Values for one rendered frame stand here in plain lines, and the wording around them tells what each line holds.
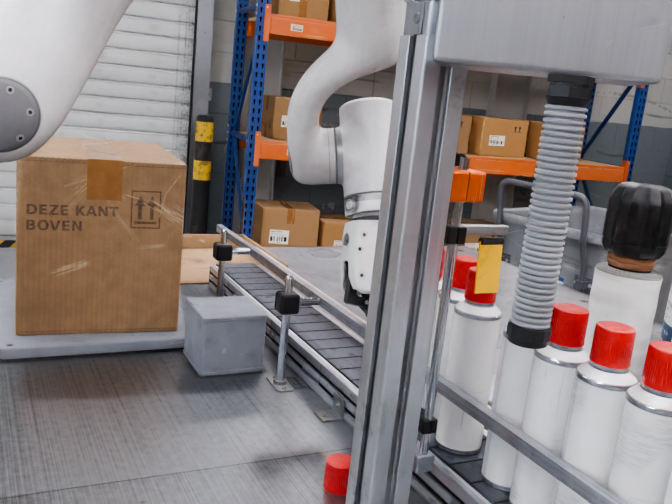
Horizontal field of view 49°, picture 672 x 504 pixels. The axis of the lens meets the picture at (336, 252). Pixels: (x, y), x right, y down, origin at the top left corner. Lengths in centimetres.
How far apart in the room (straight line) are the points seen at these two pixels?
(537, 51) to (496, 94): 519
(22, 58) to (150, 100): 419
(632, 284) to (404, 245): 44
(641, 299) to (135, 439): 65
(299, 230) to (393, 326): 391
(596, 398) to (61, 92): 56
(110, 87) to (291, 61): 122
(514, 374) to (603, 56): 32
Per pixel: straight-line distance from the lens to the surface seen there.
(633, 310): 102
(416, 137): 63
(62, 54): 77
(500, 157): 502
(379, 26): 93
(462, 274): 84
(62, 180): 114
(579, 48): 59
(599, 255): 309
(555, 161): 57
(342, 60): 94
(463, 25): 59
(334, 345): 112
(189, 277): 159
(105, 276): 118
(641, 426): 65
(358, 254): 96
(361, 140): 99
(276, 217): 450
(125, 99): 490
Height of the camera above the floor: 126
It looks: 13 degrees down
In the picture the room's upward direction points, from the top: 6 degrees clockwise
